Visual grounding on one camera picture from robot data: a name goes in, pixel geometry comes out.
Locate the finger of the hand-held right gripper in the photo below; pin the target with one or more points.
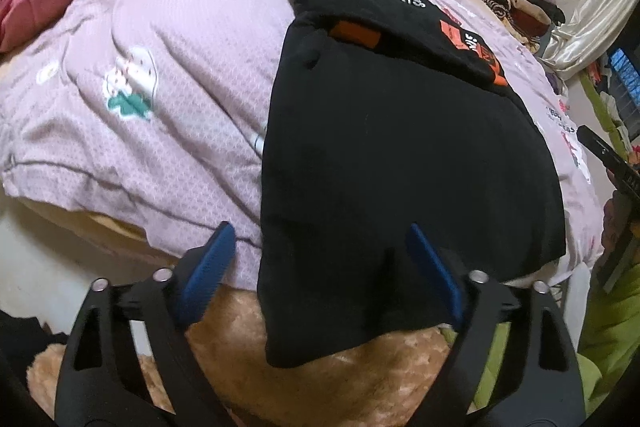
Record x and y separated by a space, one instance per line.
597 144

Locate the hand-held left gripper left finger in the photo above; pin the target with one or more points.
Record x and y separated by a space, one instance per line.
207 277

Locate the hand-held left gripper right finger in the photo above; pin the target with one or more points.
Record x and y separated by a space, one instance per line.
435 272

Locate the black sweater with orange cuffs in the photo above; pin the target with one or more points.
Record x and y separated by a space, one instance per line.
400 157

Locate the green cloth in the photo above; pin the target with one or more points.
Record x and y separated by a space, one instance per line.
607 117

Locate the window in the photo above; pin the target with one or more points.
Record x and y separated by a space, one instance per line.
625 77

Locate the purple cloth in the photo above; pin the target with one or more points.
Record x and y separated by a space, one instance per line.
552 82

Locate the white curtain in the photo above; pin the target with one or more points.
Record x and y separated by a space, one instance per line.
585 27

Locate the lilac printed quilt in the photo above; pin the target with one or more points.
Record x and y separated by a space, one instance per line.
175 122

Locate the dark cloth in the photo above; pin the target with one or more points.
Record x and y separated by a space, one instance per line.
25 337

